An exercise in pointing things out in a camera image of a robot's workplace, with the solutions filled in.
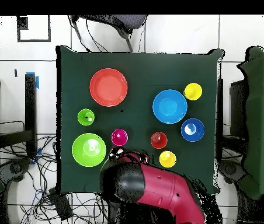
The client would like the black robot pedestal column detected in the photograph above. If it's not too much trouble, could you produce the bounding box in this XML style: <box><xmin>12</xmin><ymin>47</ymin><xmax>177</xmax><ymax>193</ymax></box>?
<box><xmin>107</xmin><ymin>200</ymin><xmax>177</xmax><ymax>224</ymax></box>

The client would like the large light blue bowl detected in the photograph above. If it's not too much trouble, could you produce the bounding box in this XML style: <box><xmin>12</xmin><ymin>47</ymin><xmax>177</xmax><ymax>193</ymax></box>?
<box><xmin>152</xmin><ymin>89</ymin><xmax>188</xmax><ymax>125</ymax></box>

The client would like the tangle of floor cables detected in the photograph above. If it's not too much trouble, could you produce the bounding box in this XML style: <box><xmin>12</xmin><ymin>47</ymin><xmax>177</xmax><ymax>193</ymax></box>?
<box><xmin>0</xmin><ymin>134</ymin><xmax>109</xmax><ymax>224</ymax></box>

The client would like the pink cup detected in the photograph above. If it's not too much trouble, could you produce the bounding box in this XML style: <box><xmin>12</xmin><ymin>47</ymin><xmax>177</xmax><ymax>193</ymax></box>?
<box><xmin>110</xmin><ymin>128</ymin><xmax>128</xmax><ymax>147</ymax></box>

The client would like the black square frame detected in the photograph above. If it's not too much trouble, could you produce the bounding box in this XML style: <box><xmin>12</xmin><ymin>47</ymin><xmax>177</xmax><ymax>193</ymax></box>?
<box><xmin>16</xmin><ymin>15</ymin><xmax>51</xmax><ymax>43</ymax></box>

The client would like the dark grey pedestal foot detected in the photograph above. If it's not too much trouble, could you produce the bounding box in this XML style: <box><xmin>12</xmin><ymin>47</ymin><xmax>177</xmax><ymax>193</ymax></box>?
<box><xmin>217</xmin><ymin>159</ymin><xmax>246</xmax><ymax>184</ymax></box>
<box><xmin>0</xmin><ymin>157</ymin><xmax>31</xmax><ymax>185</ymax></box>

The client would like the grey office chair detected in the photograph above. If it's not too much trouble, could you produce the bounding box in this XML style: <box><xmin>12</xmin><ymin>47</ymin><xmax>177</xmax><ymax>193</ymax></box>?
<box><xmin>70</xmin><ymin>15</ymin><xmax>148</xmax><ymax>53</ymax></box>

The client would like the large orange bowl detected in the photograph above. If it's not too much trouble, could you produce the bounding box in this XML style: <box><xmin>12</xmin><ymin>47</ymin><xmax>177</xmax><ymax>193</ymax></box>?
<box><xmin>89</xmin><ymin>68</ymin><xmax>128</xmax><ymax>107</ymax></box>

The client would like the large green bowl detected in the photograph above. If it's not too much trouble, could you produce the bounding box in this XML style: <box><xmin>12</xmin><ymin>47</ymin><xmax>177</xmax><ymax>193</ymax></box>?
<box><xmin>71</xmin><ymin>132</ymin><xmax>107</xmax><ymax>168</ymax></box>

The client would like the green cup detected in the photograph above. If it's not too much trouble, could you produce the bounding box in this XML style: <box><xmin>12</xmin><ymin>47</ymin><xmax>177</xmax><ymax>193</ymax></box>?
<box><xmin>77</xmin><ymin>108</ymin><xmax>96</xmax><ymax>127</ymax></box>

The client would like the dark green tablecloth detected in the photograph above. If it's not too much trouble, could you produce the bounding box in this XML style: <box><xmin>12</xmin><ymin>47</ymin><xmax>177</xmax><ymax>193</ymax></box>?
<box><xmin>55</xmin><ymin>45</ymin><xmax>224</xmax><ymax>195</ymax></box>

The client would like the black power strip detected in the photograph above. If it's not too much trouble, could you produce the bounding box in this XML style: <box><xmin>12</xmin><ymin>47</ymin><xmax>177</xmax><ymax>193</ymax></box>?
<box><xmin>48</xmin><ymin>187</ymin><xmax>74</xmax><ymax>221</ymax></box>

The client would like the orange cup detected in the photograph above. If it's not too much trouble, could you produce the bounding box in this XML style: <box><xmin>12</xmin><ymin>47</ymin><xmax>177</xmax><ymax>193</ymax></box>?
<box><xmin>150</xmin><ymin>132</ymin><xmax>168</xmax><ymax>150</ymax></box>

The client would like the blue tape strip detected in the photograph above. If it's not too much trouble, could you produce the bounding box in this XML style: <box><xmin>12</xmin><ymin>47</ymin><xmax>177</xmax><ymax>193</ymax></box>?
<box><xmin>25</xmin><ymin>71</ymin><xmax>40</xmax><ymax>89</ymax></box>

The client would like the yellow cup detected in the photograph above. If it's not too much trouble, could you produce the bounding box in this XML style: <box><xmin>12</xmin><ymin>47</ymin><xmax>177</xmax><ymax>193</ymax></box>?
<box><xmin>159</xmin><ymin>150</ymin><xmax>177</xmax><ymax>169</ymax></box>
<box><xmin>183</xmin><ymin>82</ymin><xmax>203</xmax><ymax>102</ymax></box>

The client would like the black metal frame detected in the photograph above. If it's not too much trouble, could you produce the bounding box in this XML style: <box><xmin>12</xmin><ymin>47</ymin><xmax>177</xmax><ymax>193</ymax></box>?
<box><xmin>0</xmin><ymin>72</ymin><xmax>38</xmax><ymax>158</ymax></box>

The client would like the small dark blue bowl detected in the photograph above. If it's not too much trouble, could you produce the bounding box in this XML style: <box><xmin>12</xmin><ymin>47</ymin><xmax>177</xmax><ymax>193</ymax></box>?
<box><xmin>180</xmin><ymin>118</ymin><xmax>206</xmax><ymax>142</ymax></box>

